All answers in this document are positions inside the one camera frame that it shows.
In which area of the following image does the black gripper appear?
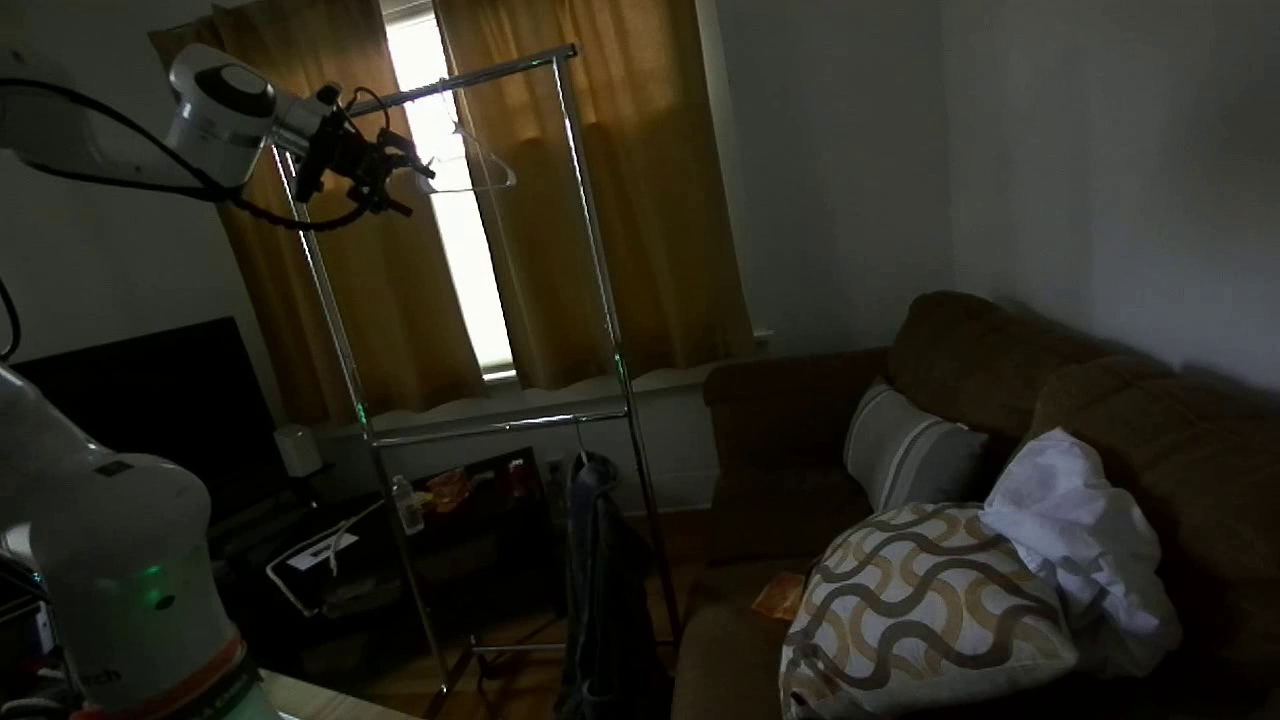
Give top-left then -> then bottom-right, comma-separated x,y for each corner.
294,83 -> 440,221

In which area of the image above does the white plastic coat hanger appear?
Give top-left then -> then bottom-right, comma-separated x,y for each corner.
412,121 -> 519,201

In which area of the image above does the wide brown curtain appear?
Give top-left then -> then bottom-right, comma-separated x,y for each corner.
148,0 -> 490,434

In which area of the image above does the metal garment rack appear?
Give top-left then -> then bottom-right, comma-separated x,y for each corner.
261,39 -> 687,699

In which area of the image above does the white window ledge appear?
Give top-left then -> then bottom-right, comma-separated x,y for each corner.
316,356 -> 780,518

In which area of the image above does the narrow brown curtain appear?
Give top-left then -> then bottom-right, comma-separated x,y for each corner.
431,0 -> 757,393

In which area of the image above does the small white cup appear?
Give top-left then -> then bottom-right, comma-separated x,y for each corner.
271,421 -> 328,481

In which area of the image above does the orange snack bag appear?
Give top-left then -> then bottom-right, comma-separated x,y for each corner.
422,464 -> 490,523

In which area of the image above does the clear plastic water bottle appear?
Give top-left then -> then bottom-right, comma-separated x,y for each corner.
389,471 -> 431,541

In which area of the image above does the black television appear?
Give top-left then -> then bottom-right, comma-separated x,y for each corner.
0,313 -> 294,537

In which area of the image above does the white paper sheet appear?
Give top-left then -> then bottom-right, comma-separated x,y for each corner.
284,527 -> 366,576

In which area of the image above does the black low table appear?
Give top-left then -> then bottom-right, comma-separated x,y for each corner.
212,449 -> 565,672

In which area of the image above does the dark hanging garment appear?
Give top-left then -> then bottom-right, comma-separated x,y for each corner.
551,452 -> 672,720

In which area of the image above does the brown sofa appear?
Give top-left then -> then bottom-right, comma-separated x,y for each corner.
668,289 -> 1280,720

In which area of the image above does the small orange packet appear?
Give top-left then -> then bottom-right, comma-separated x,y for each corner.
749,572 -> 814,630

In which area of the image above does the grey striped pillow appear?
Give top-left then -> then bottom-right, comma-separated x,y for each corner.
842,382 -> 995,518

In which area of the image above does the wavy patterned pillow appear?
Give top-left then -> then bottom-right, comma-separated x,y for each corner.
775,502 -> 1084,720

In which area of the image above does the crumpled white cloth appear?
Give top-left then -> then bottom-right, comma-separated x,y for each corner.
982,426 -> 1188,678

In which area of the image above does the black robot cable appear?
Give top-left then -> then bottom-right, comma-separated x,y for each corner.
0,77 -> 389,367

